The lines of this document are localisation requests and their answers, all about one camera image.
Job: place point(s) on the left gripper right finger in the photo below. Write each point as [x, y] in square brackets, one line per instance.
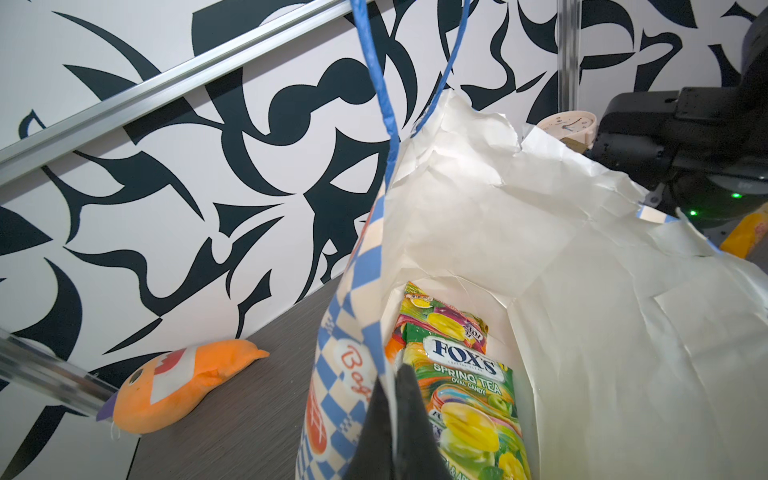
[416, 454]

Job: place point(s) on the beige alarm clock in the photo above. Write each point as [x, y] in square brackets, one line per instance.
[576, 125]

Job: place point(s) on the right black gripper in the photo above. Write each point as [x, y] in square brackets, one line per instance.
[713, 131]

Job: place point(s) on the orange plush toy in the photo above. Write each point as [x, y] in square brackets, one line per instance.
[168, 387]

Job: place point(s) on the yellow orange candy bag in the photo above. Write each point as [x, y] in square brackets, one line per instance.
[747, 234]

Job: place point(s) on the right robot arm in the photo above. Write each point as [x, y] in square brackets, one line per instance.
[706, 200]

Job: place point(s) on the blue checkered paper bag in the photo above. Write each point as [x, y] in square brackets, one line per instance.
[638, 350]

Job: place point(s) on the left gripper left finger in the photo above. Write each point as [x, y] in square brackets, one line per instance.
[373, 458]

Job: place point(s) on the green Fox's candy bag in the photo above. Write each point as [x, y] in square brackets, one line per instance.
[468, 396]

